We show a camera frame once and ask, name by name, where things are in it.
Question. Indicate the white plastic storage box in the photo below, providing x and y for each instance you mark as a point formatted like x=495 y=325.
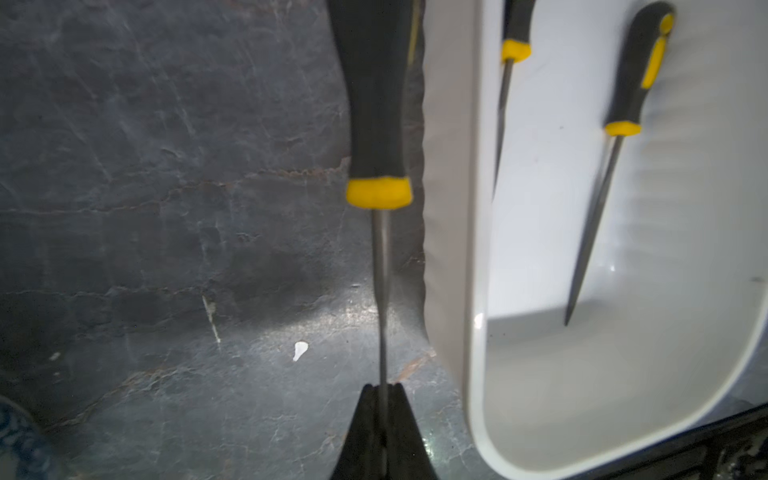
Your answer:
x=674 y=300

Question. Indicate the file tool black-yellow handle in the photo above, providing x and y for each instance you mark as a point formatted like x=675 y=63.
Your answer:
x=640 y=60
x=375 y=42
x=515 y=48

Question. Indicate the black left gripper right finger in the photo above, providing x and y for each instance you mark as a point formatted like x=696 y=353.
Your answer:
x=406 y=453

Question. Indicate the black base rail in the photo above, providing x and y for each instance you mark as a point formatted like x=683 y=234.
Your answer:
x=732 y=448

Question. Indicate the blue patterned bowl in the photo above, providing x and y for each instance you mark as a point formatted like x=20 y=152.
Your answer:
x=26 y=453

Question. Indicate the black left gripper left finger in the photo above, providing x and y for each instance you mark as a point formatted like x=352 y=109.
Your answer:
x=360 y=456

